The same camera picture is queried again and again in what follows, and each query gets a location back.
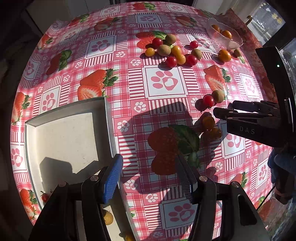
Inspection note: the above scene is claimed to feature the blue gloved right hand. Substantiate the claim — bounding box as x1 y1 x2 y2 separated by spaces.
268 148 295 184

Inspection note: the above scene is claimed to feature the dark olive cherry tomato upper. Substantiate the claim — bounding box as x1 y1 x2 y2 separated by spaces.
202 116 215 131

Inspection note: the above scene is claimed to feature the dark olive cherry tomato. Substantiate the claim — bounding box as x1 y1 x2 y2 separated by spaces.
202 116 215 131
209 128 222 141

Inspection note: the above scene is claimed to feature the red cherry tomato middle right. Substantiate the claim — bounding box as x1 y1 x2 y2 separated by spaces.
203 94 215 108

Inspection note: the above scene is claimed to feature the dark olive cherry tomato lower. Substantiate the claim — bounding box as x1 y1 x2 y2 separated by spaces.
209 128 222 141

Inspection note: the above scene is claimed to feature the yellow fruit in tray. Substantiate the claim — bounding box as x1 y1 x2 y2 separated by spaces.
102 209 114 225

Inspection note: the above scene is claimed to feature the white rectangular tray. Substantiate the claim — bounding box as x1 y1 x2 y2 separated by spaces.
25 97 137 240

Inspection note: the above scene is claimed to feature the smooth orange mandarin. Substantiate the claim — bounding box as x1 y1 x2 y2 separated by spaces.
218 49 232 62

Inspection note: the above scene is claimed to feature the red cherry tomato cluster right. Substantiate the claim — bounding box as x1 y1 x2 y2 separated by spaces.
186 54 198 67

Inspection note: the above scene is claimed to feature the red cherry tomato cluster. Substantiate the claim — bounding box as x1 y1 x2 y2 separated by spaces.
186 54 198 67
165 56 178 68
152 38 163 49

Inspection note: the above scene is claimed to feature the brown longan cluster right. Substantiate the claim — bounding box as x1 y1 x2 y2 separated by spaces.
191 49 203 60

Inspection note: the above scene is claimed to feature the brown longan cluster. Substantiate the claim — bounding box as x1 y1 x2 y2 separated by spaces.
165 34 177 46
157 44 171 56
191 49 203 60

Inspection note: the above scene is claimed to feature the yellow cherry tomato cluster lower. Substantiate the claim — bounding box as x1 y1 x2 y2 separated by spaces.
175 54 186 65

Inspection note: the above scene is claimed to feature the yellow cherry tomato cluster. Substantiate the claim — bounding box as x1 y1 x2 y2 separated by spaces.
171 46 182 56
175 54 186 65

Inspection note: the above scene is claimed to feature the red cherry tomato tray edge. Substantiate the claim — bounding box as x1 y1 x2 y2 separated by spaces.
41 191 50 203

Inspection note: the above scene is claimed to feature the clear glass bowl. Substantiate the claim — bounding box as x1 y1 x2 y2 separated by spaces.
206 18 243 50

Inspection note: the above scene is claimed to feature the red cherry tomato cluster bottom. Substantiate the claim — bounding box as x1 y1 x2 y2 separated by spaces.
165 56 178 68

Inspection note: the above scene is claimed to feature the red checkered fruit tablecloth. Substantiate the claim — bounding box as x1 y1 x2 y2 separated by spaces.
11 2 270 240

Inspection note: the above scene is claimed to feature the lone red cherry tomato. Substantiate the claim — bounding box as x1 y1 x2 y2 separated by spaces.
190 41 199 49

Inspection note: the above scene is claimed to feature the yellow cherry tomato cluster upper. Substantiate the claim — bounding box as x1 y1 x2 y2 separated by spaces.
171 46 182 56

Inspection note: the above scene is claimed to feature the orange mandarin in bowl right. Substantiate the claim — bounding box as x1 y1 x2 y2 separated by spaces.
220 30 232 39

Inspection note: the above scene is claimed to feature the orange mandarin in bowl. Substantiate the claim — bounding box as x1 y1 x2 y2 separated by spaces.
211 25 220 33
220 30 232 39

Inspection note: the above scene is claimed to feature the orange mandarin in bowl left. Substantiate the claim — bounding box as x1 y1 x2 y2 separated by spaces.
211 25 220 33

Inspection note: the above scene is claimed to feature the brown longan cluster centre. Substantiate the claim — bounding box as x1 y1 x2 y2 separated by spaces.
157 44 171 56

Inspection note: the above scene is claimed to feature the brown longan cluster top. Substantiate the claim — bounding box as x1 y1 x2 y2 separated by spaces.
165 34 177 46

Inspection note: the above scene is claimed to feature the small yellow tomato cluster left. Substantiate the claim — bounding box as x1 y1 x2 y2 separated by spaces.
144 48 155 57

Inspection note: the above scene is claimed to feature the red cherry tomato cluster top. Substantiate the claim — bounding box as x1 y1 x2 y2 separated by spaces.
152 38 163 49

